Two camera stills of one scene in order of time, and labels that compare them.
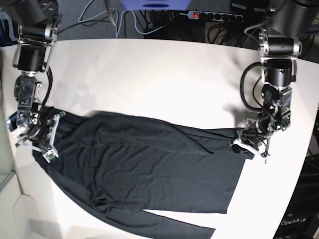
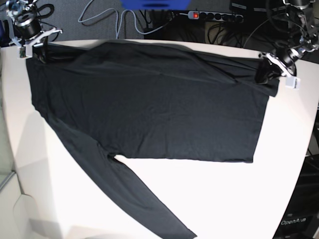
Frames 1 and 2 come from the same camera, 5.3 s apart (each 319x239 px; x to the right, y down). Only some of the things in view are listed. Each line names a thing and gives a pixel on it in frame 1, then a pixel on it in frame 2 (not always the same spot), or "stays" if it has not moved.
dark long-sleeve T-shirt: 114,166 to 152,99
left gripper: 40,135 to 25,46
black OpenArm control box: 300,218 stays
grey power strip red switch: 216,17 stays
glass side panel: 6,168 stays
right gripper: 255,135 to 276,69
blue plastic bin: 155,5 stays
